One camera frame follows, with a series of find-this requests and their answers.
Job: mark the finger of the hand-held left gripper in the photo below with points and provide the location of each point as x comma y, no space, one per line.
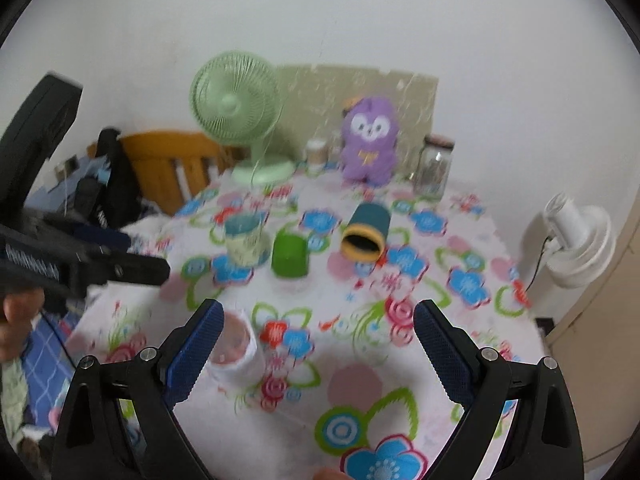
90,232
135,267

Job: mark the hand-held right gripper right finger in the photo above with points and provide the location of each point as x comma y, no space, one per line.
441,352

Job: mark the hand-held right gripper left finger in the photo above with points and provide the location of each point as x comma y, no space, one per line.
199,352

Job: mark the pink and white cup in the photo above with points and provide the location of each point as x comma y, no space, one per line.
235,355

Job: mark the white green patterned cup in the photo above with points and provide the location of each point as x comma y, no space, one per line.
245,242

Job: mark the teal cup with yellow rim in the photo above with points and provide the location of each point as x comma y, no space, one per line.
367,230

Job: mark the person's left hand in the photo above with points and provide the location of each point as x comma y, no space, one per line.
17,317

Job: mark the black bag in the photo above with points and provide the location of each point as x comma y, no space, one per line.
117,190

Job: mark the floral tablecloth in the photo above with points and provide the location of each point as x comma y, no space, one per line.
350,325

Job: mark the blue plaid blanket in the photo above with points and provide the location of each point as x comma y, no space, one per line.
45,360

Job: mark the wooden chair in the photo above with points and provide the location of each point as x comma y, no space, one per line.
165,160

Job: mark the white fan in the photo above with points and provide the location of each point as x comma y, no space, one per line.
582,240

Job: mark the glass jar with lid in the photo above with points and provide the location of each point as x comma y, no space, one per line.
434,170

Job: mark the green desk fan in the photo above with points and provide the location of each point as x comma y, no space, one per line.
232,105

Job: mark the small white jar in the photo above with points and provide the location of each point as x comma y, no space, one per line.
316,156

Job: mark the purple plush toy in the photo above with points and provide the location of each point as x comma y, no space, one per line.
368,152

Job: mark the pale green speckled board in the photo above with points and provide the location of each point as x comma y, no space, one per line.
315,95

